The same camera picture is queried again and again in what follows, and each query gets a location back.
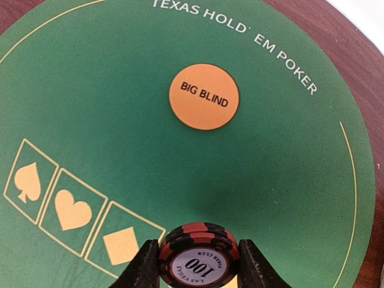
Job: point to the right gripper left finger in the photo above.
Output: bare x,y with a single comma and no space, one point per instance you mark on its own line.
142,271

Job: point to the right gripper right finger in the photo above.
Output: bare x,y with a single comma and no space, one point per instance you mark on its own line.
254,269

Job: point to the brown 100 poker chips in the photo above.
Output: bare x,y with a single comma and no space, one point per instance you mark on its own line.
198,255

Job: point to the orange big blind button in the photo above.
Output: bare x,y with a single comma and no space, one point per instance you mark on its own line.
204,97

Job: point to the round green poker mat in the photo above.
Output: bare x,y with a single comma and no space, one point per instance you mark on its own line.
94,161

